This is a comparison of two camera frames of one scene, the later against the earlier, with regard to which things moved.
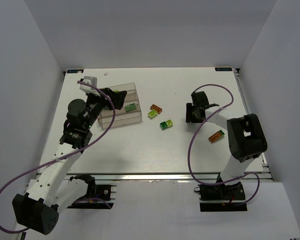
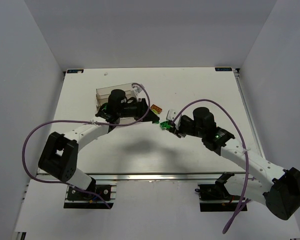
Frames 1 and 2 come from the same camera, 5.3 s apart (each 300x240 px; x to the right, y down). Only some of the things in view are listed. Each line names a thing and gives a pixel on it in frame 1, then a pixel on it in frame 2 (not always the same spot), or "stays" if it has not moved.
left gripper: [109, 97] -> [143, 108]
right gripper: [190, 113] -> [177, 128]
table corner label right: [223, 69] stays
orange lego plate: [157, 108] stays
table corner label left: [75, 71] stays
